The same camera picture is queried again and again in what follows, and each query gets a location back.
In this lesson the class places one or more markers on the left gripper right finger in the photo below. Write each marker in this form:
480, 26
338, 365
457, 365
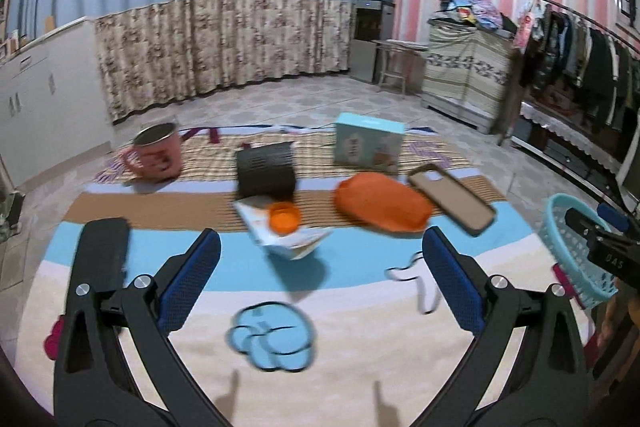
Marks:
547, 385

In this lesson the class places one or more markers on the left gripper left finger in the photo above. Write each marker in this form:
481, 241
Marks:
116, 365

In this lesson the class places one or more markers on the orange snack bag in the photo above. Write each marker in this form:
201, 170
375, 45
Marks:
381, 202

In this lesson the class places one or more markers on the black ribbed paper cup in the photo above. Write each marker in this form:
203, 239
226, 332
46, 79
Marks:
266, 170

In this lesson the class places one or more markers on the turquoise plastic laundry basket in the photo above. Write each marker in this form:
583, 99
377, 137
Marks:
591, 284

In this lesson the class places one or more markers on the low shelf with lace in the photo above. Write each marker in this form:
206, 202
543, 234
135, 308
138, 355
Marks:
556, 142

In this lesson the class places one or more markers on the brown phone case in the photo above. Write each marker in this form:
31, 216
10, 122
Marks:
457, 201

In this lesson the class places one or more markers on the clothes rack with garments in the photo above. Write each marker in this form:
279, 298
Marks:
580, 74

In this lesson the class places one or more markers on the covered chest with cloth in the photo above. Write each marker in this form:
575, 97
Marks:
467, 73

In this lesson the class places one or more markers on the white paper card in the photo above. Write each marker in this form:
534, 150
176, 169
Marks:
253, 211

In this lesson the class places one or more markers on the cartoon striped blanket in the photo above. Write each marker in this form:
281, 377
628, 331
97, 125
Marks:
357, 333

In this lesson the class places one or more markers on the pink cartoon mug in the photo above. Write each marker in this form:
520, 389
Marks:
155, 153

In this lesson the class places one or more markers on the orange bottle cap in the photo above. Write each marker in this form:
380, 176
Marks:
284, 218

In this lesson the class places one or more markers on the pile of folded clothes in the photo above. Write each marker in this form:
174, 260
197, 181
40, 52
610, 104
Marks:
480, 13

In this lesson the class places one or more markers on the teal cardboard box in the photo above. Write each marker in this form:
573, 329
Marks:
368, 142

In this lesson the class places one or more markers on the white cabinet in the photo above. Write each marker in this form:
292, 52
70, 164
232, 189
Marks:
53, 106

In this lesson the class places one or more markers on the water dispenser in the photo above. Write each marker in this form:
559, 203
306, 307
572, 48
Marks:
373, 22

